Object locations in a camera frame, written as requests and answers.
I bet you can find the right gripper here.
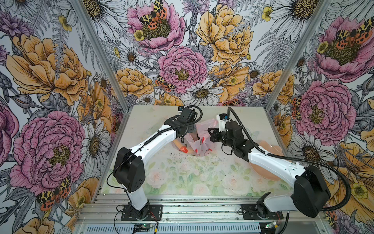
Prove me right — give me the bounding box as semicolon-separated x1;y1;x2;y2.
207;128;236;148

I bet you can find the pink plastic bag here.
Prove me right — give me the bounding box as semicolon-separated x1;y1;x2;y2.
185;119;218;157

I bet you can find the pink scalloped bowl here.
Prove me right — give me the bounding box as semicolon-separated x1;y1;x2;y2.
249;140;284;181

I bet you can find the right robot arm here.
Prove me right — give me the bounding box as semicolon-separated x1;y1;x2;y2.
208;113;331;218

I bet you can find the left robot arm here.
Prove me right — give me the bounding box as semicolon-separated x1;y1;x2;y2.
111;105;203;221

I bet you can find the right green circuit board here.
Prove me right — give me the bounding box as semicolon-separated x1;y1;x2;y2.
264;221;278;229

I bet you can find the green circuit board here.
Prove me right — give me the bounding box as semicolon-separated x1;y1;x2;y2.
264;221;278;229
132;224;155;233

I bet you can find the left green circuit board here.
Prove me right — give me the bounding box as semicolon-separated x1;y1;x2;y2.
132;224;155;233

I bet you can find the left black cable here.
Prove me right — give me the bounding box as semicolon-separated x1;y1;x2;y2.
106;105;204;191

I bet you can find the left aluminium frame post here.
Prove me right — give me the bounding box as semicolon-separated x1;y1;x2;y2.
72;1;130;114

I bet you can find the aluminium frame post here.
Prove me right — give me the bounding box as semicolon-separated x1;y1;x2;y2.
72;1;130;114
265;0;331;113

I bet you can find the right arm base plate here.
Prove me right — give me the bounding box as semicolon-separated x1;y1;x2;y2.
238;204;283;220

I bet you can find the right aluminium frame post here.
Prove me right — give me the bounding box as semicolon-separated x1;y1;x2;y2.
265;0;331;113

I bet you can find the right black corrugated cable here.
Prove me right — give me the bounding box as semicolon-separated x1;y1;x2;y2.
227;107;351;212

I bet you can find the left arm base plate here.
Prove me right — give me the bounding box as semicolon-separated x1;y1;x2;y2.
121;204;163;221

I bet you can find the aluminium front rail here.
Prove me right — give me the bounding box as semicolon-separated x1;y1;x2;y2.
74;195;325;234

